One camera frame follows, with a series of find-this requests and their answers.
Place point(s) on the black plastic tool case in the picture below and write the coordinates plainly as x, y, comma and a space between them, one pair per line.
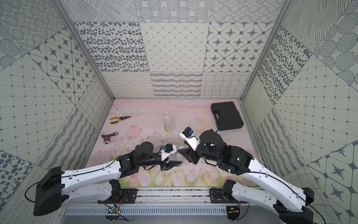
226, 116

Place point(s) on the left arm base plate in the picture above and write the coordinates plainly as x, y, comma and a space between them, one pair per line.
127, 196

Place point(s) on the tall clear plastic bottle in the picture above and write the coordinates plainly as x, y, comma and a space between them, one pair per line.
168, 126

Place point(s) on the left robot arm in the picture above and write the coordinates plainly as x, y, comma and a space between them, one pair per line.
100, 183

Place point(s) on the right controller board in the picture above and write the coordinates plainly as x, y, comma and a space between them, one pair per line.
233, 213

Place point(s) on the white slotted cable duct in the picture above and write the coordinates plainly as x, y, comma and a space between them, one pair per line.
148, 210

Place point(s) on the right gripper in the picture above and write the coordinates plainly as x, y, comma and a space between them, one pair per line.
191, 157

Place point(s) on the floral pink table mat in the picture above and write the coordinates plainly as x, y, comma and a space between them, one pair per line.
147, 124

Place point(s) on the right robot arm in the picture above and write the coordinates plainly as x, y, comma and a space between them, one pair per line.
289, 202

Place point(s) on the short clear plastic bottle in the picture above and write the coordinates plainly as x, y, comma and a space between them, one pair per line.
180, 158

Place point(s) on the aluminium mounting rail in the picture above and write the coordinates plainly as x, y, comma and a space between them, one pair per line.
167, 196

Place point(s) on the yellow handled pliers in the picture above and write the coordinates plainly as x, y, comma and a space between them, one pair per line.
115, 120

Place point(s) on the controller board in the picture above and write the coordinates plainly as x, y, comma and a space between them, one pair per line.
112, 214
233, 213

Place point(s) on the left controller board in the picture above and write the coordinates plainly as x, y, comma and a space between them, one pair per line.
112, 214

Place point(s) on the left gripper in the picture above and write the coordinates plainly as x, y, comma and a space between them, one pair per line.
163, 162

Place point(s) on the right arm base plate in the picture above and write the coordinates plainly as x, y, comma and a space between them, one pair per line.
222, 195

